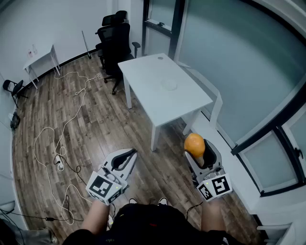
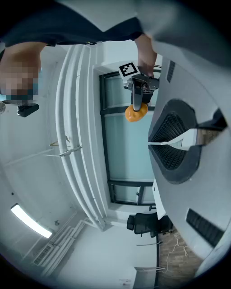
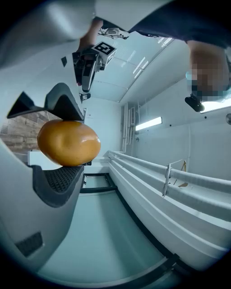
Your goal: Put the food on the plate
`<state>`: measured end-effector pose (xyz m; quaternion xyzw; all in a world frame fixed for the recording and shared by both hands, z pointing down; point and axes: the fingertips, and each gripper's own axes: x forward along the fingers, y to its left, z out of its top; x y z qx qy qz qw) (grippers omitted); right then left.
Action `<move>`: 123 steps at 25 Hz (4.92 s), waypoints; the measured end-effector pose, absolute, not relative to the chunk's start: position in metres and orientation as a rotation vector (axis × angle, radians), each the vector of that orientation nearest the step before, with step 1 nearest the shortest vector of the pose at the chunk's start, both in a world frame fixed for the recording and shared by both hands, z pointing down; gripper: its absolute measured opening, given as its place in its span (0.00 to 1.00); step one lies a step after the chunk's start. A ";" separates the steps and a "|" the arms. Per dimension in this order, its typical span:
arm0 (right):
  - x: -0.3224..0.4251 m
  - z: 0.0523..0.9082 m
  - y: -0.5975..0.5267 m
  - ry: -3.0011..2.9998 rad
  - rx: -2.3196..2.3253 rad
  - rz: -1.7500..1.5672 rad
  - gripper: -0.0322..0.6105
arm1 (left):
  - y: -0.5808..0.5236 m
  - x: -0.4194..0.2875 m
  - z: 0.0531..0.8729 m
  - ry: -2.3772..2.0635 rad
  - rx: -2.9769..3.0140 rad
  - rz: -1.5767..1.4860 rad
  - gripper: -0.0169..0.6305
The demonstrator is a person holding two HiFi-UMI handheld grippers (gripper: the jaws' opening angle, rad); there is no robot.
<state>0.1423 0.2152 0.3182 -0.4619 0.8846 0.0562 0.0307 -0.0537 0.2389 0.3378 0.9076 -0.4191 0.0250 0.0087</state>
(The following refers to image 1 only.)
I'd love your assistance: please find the clear glass plate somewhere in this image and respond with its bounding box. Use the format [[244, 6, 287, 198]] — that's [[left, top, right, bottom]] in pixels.
[[160, 78, 178, 91]]

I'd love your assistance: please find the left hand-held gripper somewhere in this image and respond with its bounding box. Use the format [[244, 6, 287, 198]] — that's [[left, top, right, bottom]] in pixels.
[[85, 148, 139, 205]]

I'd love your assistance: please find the black floor cable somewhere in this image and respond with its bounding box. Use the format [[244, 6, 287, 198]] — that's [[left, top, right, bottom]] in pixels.
[[0, 157, 94, 222]]

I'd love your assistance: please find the dark bag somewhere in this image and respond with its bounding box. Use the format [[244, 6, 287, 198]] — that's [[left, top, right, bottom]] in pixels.
[[10, 111, 21, 130]]

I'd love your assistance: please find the white floor cable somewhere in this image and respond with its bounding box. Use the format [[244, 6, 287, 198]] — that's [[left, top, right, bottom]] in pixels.
[[33, 71, 101, 226]]

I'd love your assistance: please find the small white side table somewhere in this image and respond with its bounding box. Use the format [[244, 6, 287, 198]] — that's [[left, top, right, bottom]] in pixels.
[[22, 44, 61, 89]]

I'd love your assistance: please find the large white table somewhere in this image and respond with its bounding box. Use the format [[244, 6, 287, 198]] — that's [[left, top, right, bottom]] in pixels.
[[117, 53, 214, 152]]

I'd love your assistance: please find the person's right forearm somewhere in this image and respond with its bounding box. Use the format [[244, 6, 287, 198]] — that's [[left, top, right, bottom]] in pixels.
[[200, 199, 227, 233]]

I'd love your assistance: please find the black office chair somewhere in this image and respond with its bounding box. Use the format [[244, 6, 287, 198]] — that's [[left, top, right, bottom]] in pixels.
[[95, 10, 142, 96]]

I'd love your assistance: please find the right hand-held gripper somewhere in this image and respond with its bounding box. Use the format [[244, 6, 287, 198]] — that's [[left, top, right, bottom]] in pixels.
[[184, 139, 233, 202]]

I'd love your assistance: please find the person's left forearm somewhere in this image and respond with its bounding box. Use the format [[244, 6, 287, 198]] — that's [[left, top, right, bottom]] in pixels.
[[80, 199, 111, 234]]

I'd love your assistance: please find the person's black clothing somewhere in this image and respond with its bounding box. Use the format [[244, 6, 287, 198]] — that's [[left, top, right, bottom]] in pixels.
[[63, 203, 243, 245]]

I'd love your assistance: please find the white cabinet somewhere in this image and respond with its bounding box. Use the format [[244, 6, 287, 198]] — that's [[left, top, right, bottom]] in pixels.
[[256, 222, 300, 245]]

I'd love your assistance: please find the orange fruit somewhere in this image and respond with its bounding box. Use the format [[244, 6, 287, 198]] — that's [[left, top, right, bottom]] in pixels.
[[184, 133, 206, 167]]

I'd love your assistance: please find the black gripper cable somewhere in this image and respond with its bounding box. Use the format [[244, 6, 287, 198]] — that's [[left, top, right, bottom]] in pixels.
[[186, 201, 204, 220]]

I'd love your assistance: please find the white power strip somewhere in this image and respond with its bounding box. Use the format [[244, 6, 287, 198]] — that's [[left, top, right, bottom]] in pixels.
[[53, 155, 65, 171]]

